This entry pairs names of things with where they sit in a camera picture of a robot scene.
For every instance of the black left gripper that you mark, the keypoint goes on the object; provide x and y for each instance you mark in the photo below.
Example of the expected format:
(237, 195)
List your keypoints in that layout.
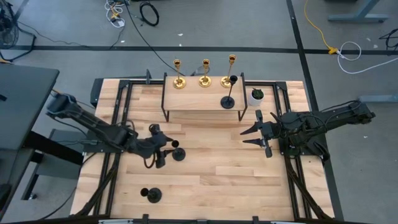
(152, 146)

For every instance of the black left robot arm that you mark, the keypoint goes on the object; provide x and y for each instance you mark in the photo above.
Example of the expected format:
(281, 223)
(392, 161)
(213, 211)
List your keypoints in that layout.
(93, 124)

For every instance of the black floor fan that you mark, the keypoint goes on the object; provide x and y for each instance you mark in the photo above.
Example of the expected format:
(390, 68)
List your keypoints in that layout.
(8, 34)

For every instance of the black metal table frame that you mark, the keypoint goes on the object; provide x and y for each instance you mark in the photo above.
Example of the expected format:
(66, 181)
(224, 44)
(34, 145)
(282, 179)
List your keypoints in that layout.
(136, 82)

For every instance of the wooden shelf riser black frame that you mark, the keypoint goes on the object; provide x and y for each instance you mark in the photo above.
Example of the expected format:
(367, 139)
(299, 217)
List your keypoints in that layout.
(192, 98)

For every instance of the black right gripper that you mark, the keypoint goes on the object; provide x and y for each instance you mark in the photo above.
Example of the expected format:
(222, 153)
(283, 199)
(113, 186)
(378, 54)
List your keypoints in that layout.
(272, 130)

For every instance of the white pot with green plant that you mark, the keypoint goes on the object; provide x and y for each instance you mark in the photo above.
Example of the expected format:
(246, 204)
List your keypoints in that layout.
(252, 102)

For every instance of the dark grey desk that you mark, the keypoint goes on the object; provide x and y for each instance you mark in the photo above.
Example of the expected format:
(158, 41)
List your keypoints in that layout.
(25, 102)

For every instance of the grey table leg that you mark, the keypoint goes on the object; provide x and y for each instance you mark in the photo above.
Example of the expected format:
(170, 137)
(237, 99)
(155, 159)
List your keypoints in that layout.
(357, 18)

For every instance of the short gold candlestick holder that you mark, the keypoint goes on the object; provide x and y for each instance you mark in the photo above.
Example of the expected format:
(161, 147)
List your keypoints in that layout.
(205, 81)

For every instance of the black candlestick holder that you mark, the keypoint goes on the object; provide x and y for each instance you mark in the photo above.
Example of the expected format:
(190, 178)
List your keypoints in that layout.
(154, 195)
(227, 102)
(179, 154)

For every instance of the tall gold candlestick holder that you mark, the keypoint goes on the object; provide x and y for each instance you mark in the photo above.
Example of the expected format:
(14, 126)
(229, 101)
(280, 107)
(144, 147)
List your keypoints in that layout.
(225, 82)

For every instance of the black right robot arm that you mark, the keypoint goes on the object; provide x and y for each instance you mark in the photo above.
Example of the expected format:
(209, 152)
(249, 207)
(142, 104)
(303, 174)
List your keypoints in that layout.
(335, 116)

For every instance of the grey floor bar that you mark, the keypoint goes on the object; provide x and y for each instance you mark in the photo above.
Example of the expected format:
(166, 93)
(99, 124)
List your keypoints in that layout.
(379, 99)

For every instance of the medium gold candlestick holder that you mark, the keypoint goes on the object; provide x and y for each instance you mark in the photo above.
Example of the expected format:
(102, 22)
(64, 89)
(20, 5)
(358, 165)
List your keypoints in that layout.
(179, 83)

